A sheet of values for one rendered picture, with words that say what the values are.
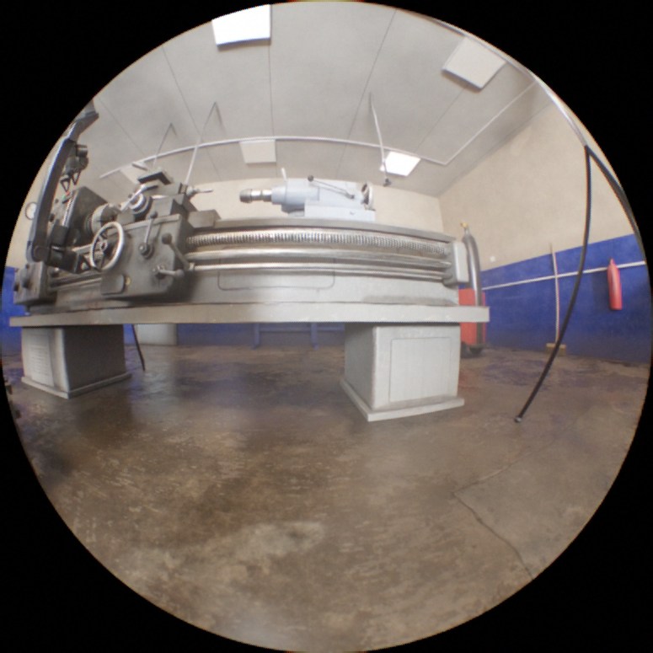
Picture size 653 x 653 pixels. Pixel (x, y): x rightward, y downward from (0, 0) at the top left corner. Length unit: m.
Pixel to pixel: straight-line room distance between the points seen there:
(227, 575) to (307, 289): 0.89
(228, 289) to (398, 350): 0.72
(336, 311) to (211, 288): 0.52
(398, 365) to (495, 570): 0.79
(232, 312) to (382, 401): 0.66
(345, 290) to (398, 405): 0.53
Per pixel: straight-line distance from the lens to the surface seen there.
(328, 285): 0.91
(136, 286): 0.95
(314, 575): 0.44
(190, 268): 0.91
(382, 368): 0.93
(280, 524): 0.52
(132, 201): 1.00
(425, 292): 1.06
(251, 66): 3.40
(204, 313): 0.78
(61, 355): 1.58
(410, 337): 0.96
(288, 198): 1.24
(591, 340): 3.41
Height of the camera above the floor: 0.39
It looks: 1 degrees down
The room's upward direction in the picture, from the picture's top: straight up
